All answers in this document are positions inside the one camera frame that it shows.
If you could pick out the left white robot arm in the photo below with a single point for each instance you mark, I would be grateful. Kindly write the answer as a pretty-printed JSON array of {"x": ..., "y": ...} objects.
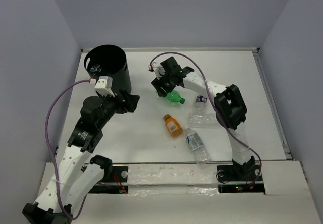
[{"x": 79, "y": 171}]

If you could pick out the black cylindrical bin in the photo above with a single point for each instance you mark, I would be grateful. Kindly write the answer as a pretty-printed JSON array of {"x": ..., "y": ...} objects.
[{"x": 113, "y": 61}]

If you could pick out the Pepsi label clear bottle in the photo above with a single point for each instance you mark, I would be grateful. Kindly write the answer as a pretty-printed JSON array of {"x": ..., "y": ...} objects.
[{"x": 200, "y": 104}]

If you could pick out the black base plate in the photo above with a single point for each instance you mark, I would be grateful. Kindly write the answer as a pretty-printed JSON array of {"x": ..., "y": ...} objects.
[
  {"x": 115, "y": 183},
  {"x": 229, "y": 182}
]

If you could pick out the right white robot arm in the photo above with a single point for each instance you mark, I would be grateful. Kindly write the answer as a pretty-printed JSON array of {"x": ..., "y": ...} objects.
[{"x": 230, "y": 112}]

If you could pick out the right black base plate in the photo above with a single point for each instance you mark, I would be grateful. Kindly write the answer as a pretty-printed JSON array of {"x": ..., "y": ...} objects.
[{"x": 229, "y": 182}]

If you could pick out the orange plastic bottle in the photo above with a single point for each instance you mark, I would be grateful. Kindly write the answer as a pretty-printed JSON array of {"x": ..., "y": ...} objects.
[{"x": 172, "y": 125}]

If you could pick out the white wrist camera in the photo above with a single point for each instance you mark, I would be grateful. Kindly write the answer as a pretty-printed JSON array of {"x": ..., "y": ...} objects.
[
  {"x": 103, "y": 86},
  {"x": 157, "y": 68}
]

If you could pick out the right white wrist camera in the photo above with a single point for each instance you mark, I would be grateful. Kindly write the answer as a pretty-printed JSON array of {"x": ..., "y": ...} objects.
[{"x": 157, "y": 68}]

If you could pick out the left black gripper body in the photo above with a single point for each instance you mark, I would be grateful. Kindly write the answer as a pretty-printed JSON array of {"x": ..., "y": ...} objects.
[{"x": 111, "y": 105}]

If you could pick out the white cap water bottle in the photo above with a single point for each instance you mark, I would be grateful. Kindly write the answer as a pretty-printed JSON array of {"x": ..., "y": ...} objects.
[{"x": 197, "y": 146}]

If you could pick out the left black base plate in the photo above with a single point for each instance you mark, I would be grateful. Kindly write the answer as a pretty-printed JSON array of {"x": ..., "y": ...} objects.
[{"x": 115, "y": 183}]

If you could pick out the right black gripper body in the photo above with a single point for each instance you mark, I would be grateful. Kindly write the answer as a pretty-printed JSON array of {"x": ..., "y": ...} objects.
[{"x": 167, "y": 75}]

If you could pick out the large clear crushed bottle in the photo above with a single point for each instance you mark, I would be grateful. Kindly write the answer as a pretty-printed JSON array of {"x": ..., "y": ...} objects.
[{"x": 206, "y": 120}]

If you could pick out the small clear bottle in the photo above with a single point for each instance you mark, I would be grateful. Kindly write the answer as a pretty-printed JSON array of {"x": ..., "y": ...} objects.
[{"x": 95, "y": 69}]

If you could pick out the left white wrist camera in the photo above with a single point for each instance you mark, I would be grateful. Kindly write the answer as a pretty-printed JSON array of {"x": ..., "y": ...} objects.
[{"x": 103, "y": 86}]

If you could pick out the green plastic bottle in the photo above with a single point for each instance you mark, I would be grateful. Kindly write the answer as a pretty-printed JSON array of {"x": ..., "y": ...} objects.
[{"x": 174, "y": 98}]

